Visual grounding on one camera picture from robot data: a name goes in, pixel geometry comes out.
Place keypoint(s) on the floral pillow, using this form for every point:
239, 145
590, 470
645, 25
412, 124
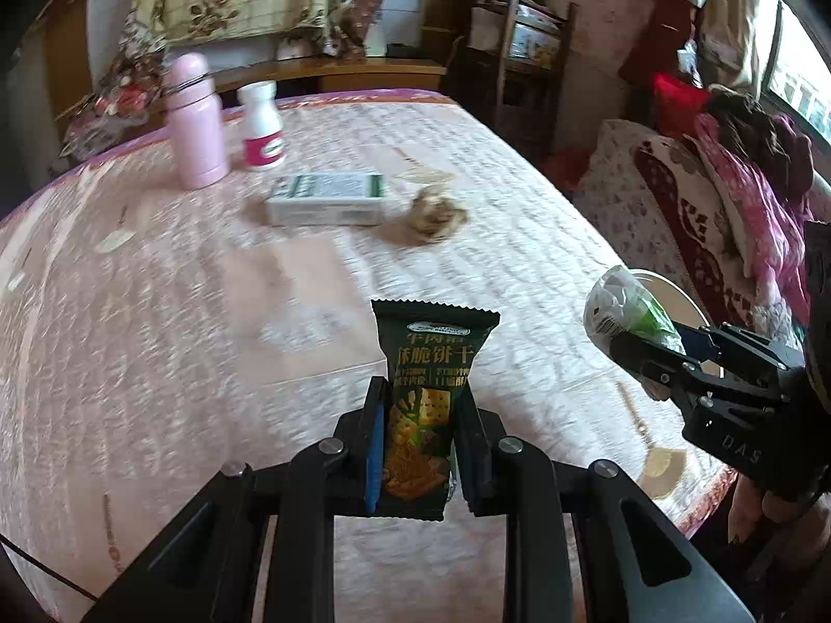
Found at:
649, 207

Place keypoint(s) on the crumpled brown paper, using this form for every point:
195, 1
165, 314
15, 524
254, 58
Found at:
435, 215

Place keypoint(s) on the red bag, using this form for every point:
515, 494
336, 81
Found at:
678, 100

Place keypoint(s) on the pink clothes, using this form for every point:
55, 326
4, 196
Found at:
753, 207

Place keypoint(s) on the pile of red snack packets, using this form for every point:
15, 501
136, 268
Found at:
110, 110

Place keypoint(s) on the dark green biscuit packet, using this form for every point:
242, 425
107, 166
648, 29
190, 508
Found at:
425, 370

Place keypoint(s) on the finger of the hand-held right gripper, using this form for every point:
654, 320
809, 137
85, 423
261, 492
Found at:
662, 373
740, 350

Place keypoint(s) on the wooden cabinet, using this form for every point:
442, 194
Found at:
363, 71

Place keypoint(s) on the dark brown clothes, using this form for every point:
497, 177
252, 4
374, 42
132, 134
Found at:
759, 136

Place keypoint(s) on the window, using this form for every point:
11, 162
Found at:
802, 71

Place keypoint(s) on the person's right hand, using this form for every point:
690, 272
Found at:
789, 507

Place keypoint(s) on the clear green plastic wrapper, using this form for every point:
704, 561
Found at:
617, 305

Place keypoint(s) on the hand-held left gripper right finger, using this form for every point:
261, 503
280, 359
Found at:
465, 448

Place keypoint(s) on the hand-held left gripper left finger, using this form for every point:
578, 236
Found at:
374, 467

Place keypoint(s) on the floral mattress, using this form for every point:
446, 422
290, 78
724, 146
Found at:
604, 32

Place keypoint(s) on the green and white box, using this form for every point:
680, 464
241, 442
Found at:
324, 201

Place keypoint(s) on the pink bottle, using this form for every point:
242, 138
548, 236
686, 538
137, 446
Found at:
198, 130

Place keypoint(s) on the white pill bottle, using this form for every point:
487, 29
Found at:
263, 130

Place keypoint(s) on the wooden chair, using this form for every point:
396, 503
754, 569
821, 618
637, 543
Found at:
519, 71

